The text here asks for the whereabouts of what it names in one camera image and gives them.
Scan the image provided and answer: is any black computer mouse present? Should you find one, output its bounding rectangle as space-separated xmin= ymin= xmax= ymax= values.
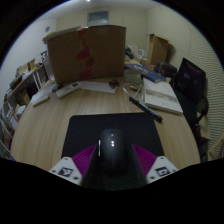
xmin=97 ymin=128 xmax=128 ymax=174

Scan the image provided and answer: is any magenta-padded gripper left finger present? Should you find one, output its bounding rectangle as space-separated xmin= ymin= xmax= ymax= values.
xmin=48 ymin=143 xmax=98 ymax=186

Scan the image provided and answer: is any large brown cardboard box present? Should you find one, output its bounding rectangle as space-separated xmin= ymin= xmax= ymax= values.
xmin=42 ymin=24 xmax=128 ymax=86

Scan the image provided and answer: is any open white notebook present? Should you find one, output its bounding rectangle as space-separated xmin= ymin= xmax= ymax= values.
xmin=142 ymin=77 xmax=184 ymax=116

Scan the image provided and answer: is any small black coiled cable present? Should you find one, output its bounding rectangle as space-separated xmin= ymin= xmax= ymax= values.
xmin=51 ymin=83 xmax=63 ymax=93

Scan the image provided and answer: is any black mouse pad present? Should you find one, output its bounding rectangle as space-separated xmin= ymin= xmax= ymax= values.
xmin=61 ymin=112 xmax=165 ymax=161

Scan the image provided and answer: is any open brown cardboard box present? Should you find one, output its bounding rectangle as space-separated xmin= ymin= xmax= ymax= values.
xmin=146 ymin=33 xmax=170 ymax=66

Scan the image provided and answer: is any black marker pen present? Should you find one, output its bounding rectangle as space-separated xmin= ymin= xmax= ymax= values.
xmin=128 ymin=96 xmax=164 ymax=123

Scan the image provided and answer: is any white paper sheet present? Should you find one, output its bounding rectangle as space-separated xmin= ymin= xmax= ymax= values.
xmin=79 ymin=79 xmax=118 ymax=94

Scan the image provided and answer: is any blue hardcover book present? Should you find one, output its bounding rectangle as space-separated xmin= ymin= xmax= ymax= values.
xmin=141 ymin=71 xmax=167 ymax=84

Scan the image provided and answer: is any clear glass jar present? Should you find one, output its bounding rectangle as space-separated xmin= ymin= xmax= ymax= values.
xmin=42 ymin=57 xmax=54 ymax=83

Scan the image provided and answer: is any black bag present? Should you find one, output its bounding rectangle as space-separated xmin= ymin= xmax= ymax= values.
xmin=154 ymin=61 xmax=178 ymax=80

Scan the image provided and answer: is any window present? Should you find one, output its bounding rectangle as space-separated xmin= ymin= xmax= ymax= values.
xmin=87 ymin=9 xmax=110 ymax=27

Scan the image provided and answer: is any shelf unit with books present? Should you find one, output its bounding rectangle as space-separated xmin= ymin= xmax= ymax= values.
xmin=0 ymin=96 xmax=21 ymax=158

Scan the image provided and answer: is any long wooden side desk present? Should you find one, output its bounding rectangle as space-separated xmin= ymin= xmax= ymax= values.
xmin=3 ymin=58 xmax=48 ymax=104

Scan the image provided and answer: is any white remote with display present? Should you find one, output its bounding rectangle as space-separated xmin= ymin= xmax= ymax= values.
xmin=55 ymin=81 xmax=82 ymax=99

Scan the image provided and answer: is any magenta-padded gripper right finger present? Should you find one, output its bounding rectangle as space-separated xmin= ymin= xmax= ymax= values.
xmin=132 ymin=143 xmax=179 ymax=185

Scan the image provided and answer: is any black office chair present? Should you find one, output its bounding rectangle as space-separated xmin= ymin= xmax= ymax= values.
xmin=194 ymin=94 xmax=212 ymax=156

